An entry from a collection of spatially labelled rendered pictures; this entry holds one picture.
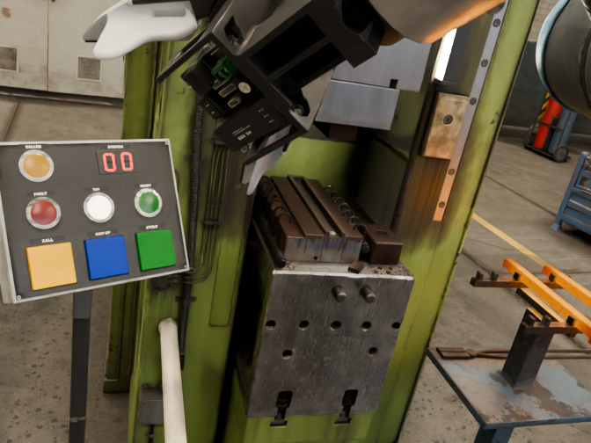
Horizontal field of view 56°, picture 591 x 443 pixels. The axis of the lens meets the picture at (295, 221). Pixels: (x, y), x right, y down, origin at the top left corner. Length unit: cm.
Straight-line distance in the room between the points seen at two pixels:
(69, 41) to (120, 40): 609
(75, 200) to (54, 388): 136
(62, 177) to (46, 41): 539
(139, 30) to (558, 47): 25
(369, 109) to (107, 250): 65
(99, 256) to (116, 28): 77
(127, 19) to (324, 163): 150
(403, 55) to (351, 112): 17
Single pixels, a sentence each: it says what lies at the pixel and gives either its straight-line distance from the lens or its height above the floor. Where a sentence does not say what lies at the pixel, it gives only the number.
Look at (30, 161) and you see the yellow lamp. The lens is 109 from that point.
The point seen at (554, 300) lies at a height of 94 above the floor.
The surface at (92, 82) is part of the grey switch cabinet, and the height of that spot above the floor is 25.
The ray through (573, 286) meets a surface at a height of 94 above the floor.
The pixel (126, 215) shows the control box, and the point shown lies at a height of 107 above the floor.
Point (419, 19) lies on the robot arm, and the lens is 26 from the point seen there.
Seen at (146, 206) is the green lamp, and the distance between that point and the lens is 115.
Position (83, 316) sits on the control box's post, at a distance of 131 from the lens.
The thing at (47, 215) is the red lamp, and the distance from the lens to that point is 109.
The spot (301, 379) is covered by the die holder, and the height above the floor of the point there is 59.
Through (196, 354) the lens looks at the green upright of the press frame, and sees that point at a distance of 168.
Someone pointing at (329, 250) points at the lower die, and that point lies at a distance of 141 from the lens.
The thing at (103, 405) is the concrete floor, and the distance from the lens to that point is 229.
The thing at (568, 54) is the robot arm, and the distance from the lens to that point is 37.
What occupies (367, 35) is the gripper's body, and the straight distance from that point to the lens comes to 26.
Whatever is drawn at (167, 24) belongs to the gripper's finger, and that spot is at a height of 150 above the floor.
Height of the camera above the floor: 153
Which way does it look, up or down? 22 degrees down
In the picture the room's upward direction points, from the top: 11 degrees clockwise
